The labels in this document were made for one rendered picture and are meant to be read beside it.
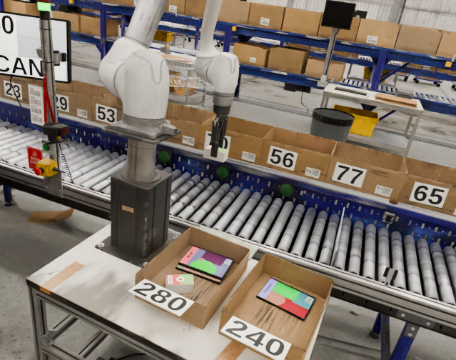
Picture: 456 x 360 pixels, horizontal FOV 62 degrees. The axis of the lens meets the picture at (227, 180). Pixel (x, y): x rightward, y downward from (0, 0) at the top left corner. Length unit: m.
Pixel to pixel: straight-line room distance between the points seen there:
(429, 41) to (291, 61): 2.00
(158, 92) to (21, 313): 1.64
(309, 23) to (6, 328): 5.72
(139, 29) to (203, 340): 1.12
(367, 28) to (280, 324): 5.59
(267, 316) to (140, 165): 0.71
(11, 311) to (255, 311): 1.57
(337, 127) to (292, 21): 2.50
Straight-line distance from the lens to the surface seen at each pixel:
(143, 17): 1.58
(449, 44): 6.64
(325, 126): 4.75
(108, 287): 1.50
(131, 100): 1.38
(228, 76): 1.60
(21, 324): 2.50
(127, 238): 1.60
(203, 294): 1.46
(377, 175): 2.18
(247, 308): 1.44
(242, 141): 2.24
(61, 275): 1.57
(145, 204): 1.47
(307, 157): 2.17
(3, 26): 2.25
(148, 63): 1.36
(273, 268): 1.59
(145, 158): 1.45
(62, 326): 1.83
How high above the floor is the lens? 1.74
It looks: 25 degrees down
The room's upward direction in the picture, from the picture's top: 8 degrees clockwise
